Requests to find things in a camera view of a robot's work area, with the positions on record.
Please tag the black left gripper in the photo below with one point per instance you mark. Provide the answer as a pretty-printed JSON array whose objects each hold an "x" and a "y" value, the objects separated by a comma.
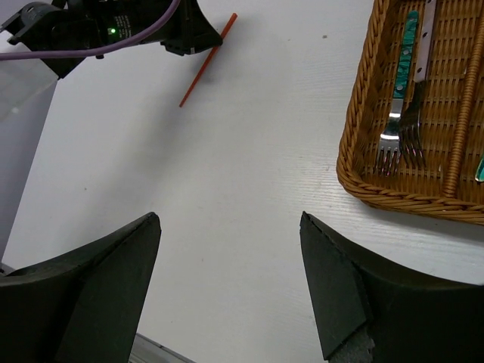
[{"x": 75, "y": 25}]

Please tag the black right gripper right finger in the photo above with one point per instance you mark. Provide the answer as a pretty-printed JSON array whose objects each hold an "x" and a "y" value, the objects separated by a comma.
[{"x": 370, "y": 309}]

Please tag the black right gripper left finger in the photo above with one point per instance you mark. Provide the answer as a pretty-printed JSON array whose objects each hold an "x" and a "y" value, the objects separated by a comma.
[{"x": 84, "y": 305}]

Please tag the woven wicker cutlery tray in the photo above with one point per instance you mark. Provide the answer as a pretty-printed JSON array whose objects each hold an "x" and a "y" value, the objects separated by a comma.
[{"x": 451, "y": 124}]

